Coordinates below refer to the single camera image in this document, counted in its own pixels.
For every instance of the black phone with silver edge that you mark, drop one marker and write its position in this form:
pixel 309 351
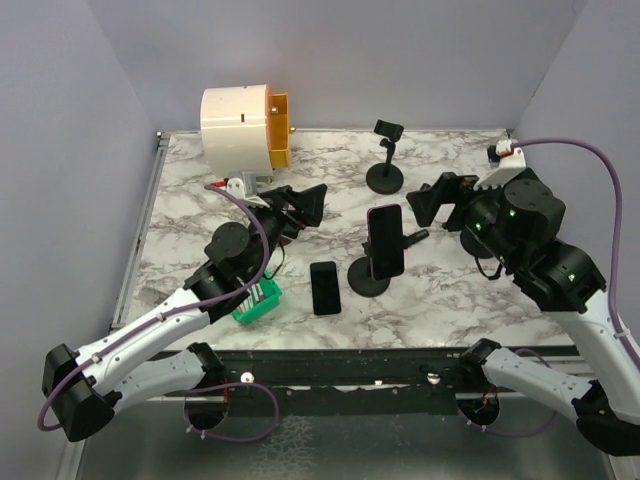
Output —
pixel 325 288

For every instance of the purple-edged black phone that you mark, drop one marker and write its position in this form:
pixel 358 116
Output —
pixel 386 241

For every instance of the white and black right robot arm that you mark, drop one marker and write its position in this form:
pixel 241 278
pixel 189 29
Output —
pixel 517 224

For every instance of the green plastic bin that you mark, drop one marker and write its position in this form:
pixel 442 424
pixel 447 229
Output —
pixel 264 297

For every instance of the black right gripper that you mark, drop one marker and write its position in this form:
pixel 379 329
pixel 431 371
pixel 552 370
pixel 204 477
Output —
pixel 427 201

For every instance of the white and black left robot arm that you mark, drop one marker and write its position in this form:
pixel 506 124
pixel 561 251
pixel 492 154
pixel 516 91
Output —
pixel 85 388

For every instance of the black round-base front stand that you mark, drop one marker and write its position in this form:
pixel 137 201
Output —
pixel 359 274

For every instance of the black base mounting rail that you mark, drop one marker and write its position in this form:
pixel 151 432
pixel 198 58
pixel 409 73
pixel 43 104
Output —
pixel 342 382

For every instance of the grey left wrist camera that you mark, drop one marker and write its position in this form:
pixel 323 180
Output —
pixel 242 186

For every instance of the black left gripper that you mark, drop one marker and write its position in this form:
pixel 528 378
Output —
pixel 308 204

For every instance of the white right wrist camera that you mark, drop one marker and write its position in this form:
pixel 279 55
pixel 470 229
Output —
pixel 508 161

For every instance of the white cylindrical drum device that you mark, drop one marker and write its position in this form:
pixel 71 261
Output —
pixel 234 126

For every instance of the tall black phone stand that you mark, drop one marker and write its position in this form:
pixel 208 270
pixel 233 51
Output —
pixel 386 178

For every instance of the black right phone stand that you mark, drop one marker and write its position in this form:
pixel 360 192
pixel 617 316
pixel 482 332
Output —
pixel 476 246

